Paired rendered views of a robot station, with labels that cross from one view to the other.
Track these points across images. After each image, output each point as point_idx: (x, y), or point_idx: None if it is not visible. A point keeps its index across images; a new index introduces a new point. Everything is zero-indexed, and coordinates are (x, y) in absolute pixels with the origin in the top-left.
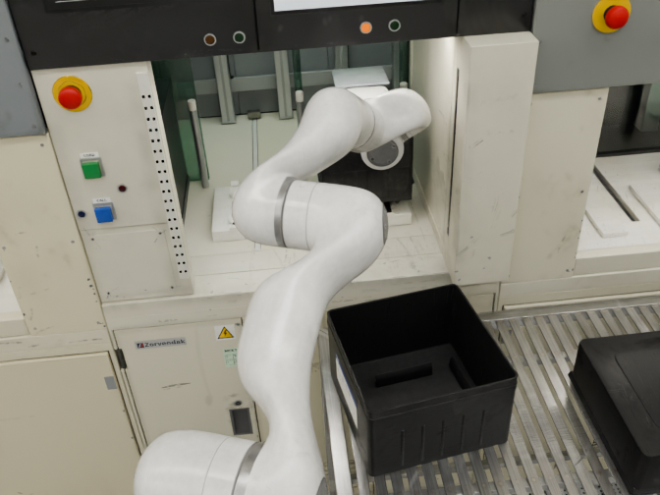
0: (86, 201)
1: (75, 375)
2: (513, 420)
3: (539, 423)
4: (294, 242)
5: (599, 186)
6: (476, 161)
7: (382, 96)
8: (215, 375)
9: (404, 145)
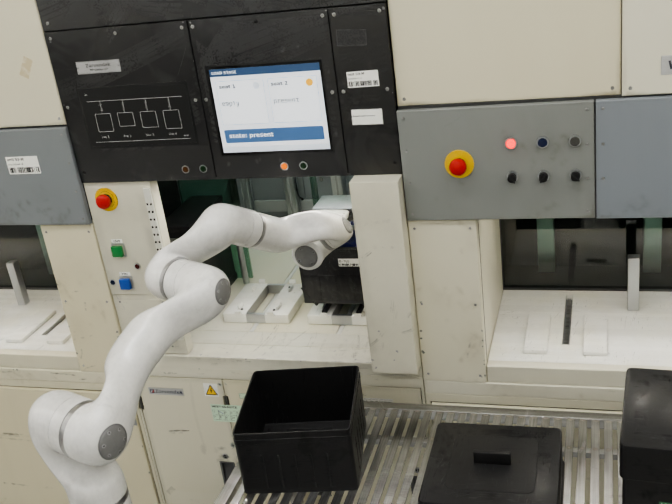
0: (115, 273)
1: None
2: (371, 478)
3: (390, 483)
4: (170, 296)
5: (560, 313)
6: (370, 268)
7: (296, 214)
8: (206, 427)
9: None
